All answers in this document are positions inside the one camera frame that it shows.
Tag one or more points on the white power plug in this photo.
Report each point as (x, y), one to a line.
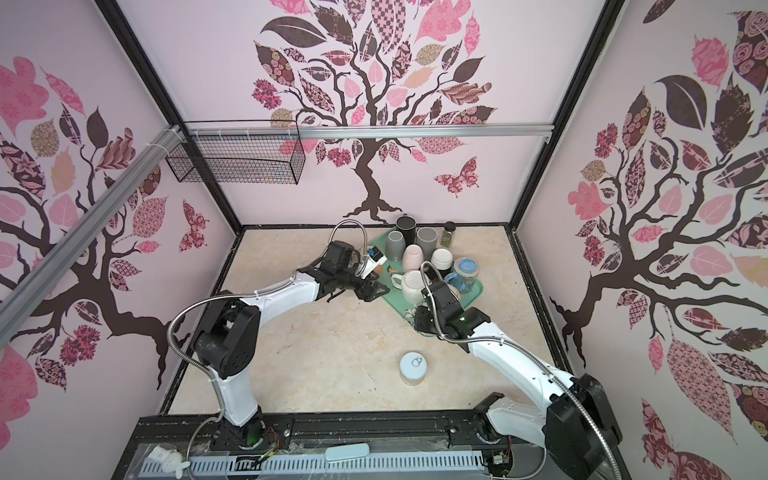
(170, 460)

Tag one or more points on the white slotted cable duct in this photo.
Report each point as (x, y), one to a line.
(317, 465)

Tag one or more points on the spice jar black lid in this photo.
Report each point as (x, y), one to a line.
(449, 229)

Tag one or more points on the blue iridescent mug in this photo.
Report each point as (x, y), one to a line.
(463, 275)

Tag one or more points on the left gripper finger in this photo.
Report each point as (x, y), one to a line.
(369, 291)
(338, 292)

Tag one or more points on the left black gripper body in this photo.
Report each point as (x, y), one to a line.
(349, 277)

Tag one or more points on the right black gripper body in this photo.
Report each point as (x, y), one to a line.
(422, 322)

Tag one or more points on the light grey mug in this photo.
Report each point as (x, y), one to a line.
(395, 246)

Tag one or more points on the light blue eraser block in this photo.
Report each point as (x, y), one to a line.
(342, 453)

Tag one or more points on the cream speckled mug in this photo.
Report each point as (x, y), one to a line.
(455, 292)

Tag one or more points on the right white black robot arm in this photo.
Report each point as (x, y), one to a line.
(571, 418)

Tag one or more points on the back aluminium rail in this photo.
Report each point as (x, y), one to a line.
(376, 132)

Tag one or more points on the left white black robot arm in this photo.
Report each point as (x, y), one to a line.
(226, 338)

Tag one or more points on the left aluminium rail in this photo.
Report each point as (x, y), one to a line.
(23, 300)

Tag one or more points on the black wire basket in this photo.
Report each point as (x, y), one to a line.
(240, 151)

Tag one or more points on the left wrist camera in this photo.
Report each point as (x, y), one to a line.
(374, 259)

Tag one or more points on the aluminium rail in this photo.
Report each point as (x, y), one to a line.
(23, 300)
(376, 132)

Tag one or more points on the pink mug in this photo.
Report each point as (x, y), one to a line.
(412, 258)

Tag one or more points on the dark grey mug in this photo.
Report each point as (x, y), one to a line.
(426, 239)

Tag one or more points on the white ribbed-bottom mug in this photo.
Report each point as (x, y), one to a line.
(410, 284)

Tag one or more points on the black white mug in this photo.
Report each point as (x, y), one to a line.
(443, 260)

